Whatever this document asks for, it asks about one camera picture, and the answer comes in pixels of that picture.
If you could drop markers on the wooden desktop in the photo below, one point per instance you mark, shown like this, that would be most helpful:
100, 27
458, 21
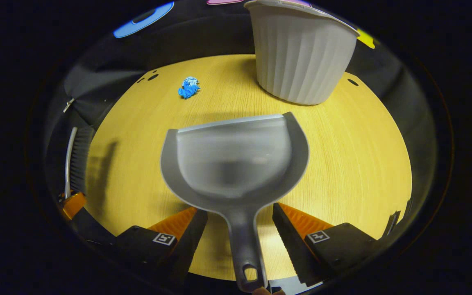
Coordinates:
355, 155

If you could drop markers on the black desk clamp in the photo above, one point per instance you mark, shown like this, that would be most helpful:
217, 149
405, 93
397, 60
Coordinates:
391, 224

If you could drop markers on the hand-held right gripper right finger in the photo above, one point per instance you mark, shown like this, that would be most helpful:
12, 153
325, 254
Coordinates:
289, 237

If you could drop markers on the white ribbed garbage bin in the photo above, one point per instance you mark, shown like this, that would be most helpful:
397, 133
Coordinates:
305, 61

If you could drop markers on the black backdrop cloth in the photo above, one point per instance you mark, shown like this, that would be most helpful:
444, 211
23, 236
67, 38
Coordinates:
203, 37

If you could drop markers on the silver metal clip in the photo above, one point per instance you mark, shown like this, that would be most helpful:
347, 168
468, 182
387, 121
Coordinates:
69, 105

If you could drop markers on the blue paper trash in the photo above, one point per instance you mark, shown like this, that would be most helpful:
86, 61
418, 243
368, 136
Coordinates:
188, 88

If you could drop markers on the grey plastic dustpan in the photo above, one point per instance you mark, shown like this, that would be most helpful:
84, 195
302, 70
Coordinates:
236, 164

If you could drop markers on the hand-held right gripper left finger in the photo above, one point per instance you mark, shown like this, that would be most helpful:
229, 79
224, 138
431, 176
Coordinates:
193, 237

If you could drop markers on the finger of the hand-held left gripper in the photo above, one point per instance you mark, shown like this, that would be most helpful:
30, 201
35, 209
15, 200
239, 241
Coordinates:
73, 204

